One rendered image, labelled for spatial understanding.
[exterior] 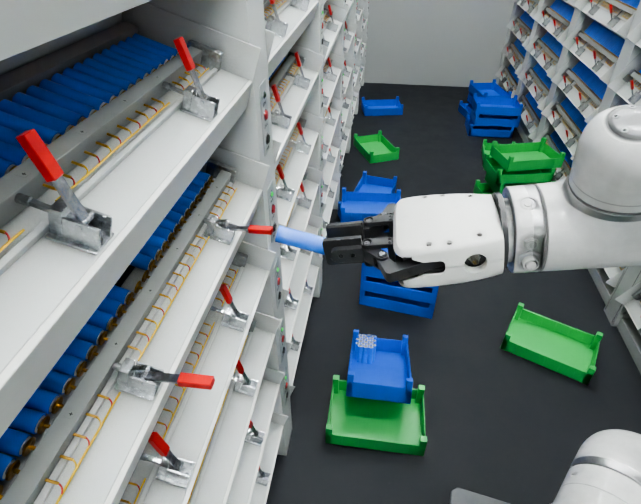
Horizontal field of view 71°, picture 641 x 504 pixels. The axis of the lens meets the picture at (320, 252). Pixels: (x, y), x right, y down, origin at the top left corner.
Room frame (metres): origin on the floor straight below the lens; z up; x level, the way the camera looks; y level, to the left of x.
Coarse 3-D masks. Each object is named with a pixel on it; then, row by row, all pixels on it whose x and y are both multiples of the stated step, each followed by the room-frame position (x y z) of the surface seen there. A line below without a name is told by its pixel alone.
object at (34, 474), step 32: (224, 192) 0.65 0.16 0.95; (192, 224) 0.53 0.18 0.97; (192, 256) 0.48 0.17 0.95; (160, 288) 0.40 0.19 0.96; (128, 320) 0.35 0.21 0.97; (160, 320) 0.37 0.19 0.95; (96, 384) 0.26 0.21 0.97; (64, 416) 0.23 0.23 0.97; (96, 416) 0.24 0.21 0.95; (64, 448) 0.21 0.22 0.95; (32, 480) 0.17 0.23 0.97
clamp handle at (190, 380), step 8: (144, 376) 0.28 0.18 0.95; (152, 376) 0.28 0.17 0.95; (160, 376) 0.28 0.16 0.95; (168, 376) 0.28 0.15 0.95; (176, 376) 0.28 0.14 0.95; (184, 376) 0.28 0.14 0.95; (192, 376) 0.28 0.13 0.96; (200, 376) 0.28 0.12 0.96; (208, 376) 0.28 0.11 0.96; (184, 384) 0.28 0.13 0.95; (192, 384) 0.27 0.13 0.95; (200, 384) 0.27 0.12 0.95; (208, 384) 0.27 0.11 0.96
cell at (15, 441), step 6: (6, 432) 0.21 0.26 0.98; (12, 432) 0.21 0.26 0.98; (18, 432) 0.21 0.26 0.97; (0, 438) 0.20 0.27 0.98; (6, 438) 0.20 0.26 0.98; (12, 438) 0.20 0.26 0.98; (18, 438) 0.21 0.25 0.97; (24, 438) 0.21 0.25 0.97; (0, 444) 0.20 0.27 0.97; (6, 444) 0.20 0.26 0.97; (12, 444) 0.20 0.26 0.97; (18, 444) 0.20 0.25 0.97; (24, 444) 0.20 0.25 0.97; (0, 450) 0.20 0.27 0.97; (6, 450) 0.20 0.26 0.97; (12, 450) 0.20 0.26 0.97; (18, 450) 0.20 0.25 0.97; (18, 456) 0.20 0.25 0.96
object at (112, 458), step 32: (224, 160) 0.71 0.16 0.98; (256, 192) 0.69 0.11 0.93; (224, 256) 0.51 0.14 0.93; (128, 288) 0.41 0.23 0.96; (192, 288) 0.44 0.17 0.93; (192, 320) 0.39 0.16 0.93; (160, 352) 0.33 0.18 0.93; (160, 384) 0.29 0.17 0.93; (128, 416) 0.25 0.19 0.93; (96, 448) 0.22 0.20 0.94; (128, 448) 0.22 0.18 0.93; (64, 480) 0.19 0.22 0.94; (96, 480) 0.19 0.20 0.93; (128, 480) 0.21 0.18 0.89
